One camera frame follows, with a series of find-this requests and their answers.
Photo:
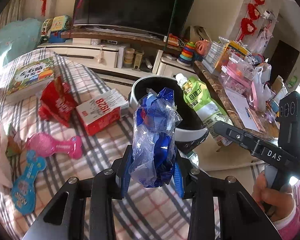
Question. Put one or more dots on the red white milk carton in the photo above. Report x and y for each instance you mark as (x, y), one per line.
(100, 115)

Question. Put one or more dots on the stack of tape rolls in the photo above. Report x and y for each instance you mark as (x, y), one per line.
(129, 57)

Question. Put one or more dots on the white television stand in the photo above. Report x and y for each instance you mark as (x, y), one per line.
(85, 52)

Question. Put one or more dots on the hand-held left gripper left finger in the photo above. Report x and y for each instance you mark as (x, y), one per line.
(126, 180)

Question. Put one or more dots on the children's picture book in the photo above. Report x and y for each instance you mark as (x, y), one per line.
(30, 76)

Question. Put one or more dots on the colourful activity toy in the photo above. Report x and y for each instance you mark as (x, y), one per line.
(57, 26)

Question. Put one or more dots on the white trash bin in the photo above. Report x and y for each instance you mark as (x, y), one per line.
(187, 122)

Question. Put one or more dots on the white paper notebook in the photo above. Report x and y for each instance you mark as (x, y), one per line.
(240, 107)

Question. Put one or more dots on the white hanging drawer lock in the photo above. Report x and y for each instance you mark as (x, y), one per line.
(100, 55)

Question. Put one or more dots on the red heart hanging decoration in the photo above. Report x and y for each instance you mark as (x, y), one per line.
(255, 10)

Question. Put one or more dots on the metal grater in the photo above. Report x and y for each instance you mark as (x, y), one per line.
(138, 60)

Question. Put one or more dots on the orange plastic toy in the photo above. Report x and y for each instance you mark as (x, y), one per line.
(202, 47)

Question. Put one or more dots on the pink clear storage box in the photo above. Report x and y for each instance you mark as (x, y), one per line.
(237, 72)

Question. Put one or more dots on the blue bone-shaped package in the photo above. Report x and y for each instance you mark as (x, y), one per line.
(25, 192)

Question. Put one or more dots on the white shopping bag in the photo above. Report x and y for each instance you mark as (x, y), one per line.
(262, 87)

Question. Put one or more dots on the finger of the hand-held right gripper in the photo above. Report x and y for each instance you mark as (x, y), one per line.
(233, 133)

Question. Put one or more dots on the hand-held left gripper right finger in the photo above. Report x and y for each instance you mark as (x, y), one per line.
(179, 180)

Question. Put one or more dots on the blue clear plastic bag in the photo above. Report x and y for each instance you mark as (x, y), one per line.
(152, 135)

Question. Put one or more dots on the person's right forearm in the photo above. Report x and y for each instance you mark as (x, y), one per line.
(298, 220)

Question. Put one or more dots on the teal pillow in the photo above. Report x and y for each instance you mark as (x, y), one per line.
(15, 40)

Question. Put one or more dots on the person's right hand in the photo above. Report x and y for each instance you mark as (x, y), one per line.
(277, 202)

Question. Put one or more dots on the red snack bag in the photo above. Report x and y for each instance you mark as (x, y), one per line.
(57, 105)

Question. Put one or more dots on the black television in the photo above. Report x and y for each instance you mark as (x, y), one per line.
(130, 2)

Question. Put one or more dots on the marble top side table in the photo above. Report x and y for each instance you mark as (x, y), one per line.
(215, 87)

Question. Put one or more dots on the pink bone-shaped package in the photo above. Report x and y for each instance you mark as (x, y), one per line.
(42, 145)

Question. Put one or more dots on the toy telephone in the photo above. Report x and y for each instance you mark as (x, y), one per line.
(173, 41)

